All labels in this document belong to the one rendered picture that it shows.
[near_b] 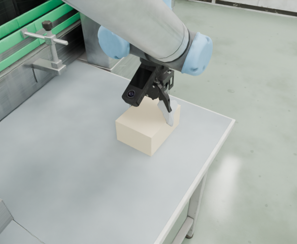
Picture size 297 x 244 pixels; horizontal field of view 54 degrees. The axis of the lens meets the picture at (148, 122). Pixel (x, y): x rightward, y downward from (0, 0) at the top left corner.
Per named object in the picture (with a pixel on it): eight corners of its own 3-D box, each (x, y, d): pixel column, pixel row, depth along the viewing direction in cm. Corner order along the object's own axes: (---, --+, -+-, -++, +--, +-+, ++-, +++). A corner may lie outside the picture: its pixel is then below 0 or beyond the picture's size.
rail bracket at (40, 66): (41, 74, 105) (23, 12, 90) (80, 85, 100) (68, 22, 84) (32, 81, 102) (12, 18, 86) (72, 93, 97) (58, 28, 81)
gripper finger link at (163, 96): (176, 109, 78) (161, 81, 75) (173, 112, 77) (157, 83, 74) (163, 111, 81) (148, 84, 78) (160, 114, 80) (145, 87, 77)
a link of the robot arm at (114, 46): (137, 33, 51) (171, 13, 57) (91, 19, 56) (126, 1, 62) (139, 72, 56) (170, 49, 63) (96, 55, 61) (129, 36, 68)
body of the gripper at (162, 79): (174, 88, 82) (176, 50, 74) (158, 104, 77) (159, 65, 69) (151, 80, 85) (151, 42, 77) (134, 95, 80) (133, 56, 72)
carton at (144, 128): (178, 123, 91) (180, 105, 86) (151, 156, 81) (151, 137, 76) (146, 110, 96) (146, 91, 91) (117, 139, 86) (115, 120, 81)
